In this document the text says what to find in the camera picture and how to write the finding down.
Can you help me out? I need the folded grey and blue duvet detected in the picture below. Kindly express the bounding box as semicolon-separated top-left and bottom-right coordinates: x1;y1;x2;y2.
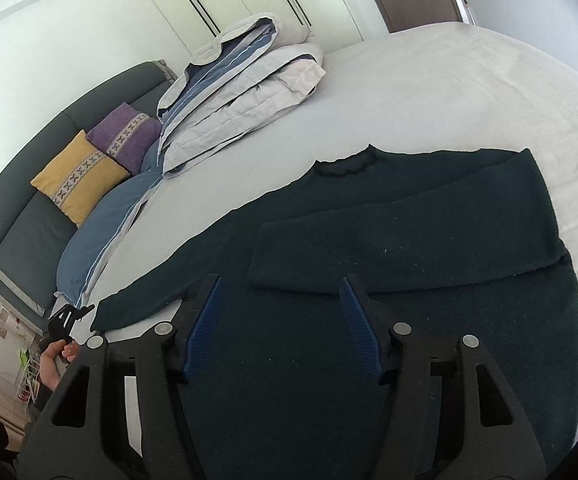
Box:
156;11;326;173

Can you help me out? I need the person's left forearm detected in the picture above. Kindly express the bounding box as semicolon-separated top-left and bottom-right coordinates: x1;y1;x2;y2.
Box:
18;385;57;443

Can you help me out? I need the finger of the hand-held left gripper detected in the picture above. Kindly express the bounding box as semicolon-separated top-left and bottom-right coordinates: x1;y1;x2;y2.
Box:
48;304;96;352

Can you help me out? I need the grey upholstered headboard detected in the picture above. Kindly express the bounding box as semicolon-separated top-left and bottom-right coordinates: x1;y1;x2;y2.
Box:
0;60;180;333

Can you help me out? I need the white wire rack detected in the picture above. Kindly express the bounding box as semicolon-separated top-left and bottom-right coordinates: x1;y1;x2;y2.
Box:
16;345;43;404

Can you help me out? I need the blue pillow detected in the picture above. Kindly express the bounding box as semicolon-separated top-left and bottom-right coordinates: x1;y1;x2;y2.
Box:
54;137;170;307

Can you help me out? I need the dark teal towel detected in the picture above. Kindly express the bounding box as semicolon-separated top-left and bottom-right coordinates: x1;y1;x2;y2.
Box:
90;144;578;480

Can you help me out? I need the person's left hand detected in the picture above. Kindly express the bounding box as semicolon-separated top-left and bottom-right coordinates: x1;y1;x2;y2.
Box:
39;340;81;391

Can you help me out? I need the yellow patterned cushion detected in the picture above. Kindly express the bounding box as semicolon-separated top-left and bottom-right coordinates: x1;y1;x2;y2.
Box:
30;130;131;226

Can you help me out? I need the purple patterned cushion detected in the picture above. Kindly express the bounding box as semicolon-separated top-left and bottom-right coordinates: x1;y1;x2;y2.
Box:
86;102;162;171

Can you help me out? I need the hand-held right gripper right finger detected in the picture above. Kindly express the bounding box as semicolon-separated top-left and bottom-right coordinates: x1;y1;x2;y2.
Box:
338;274;553;480

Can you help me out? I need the wall switch panel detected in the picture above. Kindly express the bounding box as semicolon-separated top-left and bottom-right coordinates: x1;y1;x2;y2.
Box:
0;307;18;341

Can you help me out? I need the bed with white sheet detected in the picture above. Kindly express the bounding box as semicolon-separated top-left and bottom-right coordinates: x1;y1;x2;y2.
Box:
84;21;578;461

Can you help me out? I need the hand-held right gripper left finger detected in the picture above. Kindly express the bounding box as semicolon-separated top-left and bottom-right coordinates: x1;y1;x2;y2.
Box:
16;274;222;480

